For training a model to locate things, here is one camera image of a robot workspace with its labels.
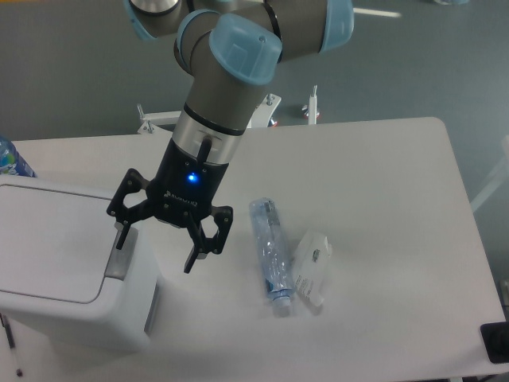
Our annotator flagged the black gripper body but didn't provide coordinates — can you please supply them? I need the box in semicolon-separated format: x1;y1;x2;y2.
143;137;231;228

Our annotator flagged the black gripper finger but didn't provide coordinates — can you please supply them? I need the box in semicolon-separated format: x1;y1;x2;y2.
183;205;235;275
106;167;158;251

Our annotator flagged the white trash can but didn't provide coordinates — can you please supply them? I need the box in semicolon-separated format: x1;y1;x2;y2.
1;175;163;352

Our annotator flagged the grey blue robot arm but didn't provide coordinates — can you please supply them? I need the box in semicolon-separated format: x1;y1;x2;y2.
107;0;354;271

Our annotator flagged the crushed clear plastic bottle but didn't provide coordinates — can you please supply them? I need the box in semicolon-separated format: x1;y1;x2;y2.
249;197;295;318

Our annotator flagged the white plastic wrapper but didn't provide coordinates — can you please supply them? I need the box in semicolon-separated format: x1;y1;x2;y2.
292;230;332;308

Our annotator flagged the blue labelled bottle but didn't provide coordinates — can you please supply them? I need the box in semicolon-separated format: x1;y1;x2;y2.
1;136;37;177

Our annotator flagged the black pen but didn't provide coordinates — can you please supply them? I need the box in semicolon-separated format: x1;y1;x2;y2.
0;312;24;378

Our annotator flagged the black device at edge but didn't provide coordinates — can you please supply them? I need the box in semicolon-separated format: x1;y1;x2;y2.
480;322;508;364

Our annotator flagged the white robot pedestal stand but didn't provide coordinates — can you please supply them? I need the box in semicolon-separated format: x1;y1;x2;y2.
137;84;321;134

